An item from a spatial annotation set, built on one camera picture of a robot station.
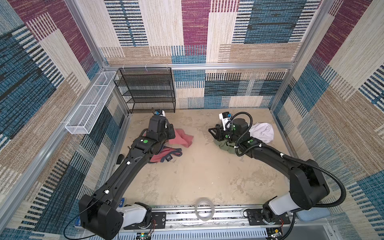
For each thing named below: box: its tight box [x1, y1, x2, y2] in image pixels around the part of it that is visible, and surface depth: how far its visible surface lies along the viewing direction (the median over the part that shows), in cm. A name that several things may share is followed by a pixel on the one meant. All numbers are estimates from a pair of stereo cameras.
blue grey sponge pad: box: [296, 207, 331, 222], surface depth 74 cm
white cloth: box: [248, 122, 274, 144], surface depth 103 cm
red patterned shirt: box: [149, 128, 194, 163], surface depth 96 cm
